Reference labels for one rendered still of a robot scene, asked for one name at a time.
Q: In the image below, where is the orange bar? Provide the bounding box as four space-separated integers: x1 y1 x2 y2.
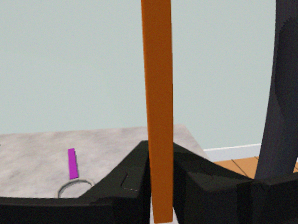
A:
141 0 174 224

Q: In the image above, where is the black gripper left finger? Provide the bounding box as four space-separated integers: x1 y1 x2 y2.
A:
0 140 152 224

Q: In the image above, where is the grey loop with purple handle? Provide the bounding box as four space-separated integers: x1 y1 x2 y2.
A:
55 148 96 198

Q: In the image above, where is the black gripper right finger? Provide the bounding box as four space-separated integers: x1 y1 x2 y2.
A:
173 143 298 224

